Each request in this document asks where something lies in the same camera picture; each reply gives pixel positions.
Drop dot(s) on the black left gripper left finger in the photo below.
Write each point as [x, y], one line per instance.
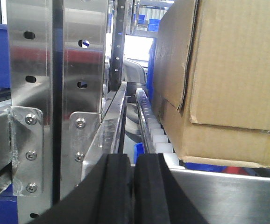
[103, 197]

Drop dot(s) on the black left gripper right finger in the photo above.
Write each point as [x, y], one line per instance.
[158, 197]

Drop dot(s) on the brown cardboard carton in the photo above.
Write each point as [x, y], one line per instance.
[212, 81]

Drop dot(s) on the steel shelf front beam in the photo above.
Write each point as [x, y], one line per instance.
[227, 198]

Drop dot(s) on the blue storage bin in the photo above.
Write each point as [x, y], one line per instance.
[138, 150]

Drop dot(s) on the steel shelf side rail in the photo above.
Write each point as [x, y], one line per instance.
[107, 137]

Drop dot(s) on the white roller track rail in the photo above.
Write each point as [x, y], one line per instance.
[154, 139]

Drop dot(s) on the dark perforated upright post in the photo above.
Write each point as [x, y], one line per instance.
[118, 39]

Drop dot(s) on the steel shelf upright post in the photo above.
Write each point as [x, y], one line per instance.
[57, 58]

